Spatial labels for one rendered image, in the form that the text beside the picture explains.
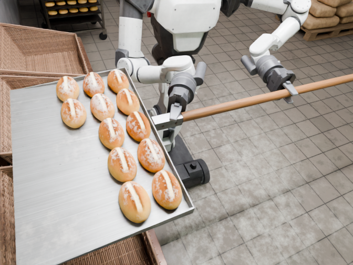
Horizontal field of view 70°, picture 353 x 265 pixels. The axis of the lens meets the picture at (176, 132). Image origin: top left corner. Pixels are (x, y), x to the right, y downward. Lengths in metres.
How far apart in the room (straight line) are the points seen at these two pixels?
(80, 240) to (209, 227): 1.42
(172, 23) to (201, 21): 0.13
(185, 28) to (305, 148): 1.91
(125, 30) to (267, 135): 1.90
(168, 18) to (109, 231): 0.79
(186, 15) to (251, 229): 1.51
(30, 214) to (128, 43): 0.70
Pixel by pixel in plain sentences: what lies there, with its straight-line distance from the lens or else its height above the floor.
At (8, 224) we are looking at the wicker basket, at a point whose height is 0.81.
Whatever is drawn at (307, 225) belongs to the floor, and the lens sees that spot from 2.23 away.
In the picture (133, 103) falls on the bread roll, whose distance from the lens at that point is 0.75.
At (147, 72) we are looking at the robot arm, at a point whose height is 1.17.
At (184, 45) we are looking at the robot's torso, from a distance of 1.16.
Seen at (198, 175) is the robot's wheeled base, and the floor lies 0.18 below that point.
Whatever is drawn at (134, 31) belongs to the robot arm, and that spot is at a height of 1.26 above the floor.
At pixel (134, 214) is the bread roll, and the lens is 0.56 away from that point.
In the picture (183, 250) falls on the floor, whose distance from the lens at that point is 1.84.
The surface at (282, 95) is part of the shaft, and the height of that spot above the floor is 1.22.
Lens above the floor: 1.74
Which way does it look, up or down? 48 degrees down
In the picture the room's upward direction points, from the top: 10 degrees clockwise
